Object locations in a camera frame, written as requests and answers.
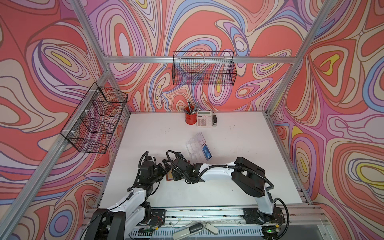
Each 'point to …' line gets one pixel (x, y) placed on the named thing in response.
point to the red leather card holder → (169, 175)
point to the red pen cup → (191, 114)
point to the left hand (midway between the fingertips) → (173, 164)
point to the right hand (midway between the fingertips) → (176, 176)
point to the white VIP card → (201, 138)
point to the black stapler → (214, 119)
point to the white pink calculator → (204, 119)
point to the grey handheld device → (195, 228)
